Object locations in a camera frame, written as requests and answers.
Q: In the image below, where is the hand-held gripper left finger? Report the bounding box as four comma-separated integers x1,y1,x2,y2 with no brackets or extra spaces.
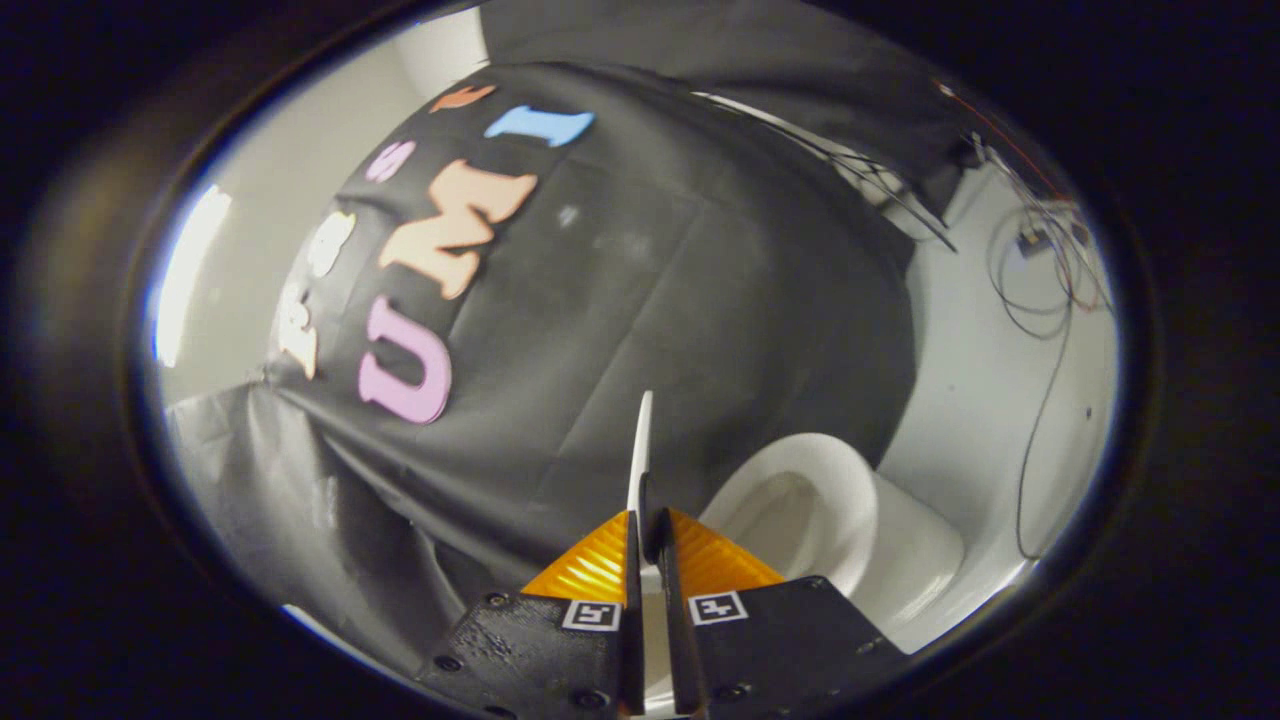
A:
415,509,647,719

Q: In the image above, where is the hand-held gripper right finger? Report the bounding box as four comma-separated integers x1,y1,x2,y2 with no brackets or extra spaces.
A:
648,507,913,719

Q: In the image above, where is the white toilet lid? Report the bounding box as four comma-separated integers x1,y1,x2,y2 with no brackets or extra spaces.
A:
626,390,673,717

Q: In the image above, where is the white toilet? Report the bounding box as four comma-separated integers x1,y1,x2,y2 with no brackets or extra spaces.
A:
698,432,967,655

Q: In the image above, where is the black backdrop cloth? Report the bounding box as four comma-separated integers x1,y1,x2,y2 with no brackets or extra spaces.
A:
165,0,979,683

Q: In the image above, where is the tangle of floor cables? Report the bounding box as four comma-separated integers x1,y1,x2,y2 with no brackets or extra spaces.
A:
984,135,1117,561

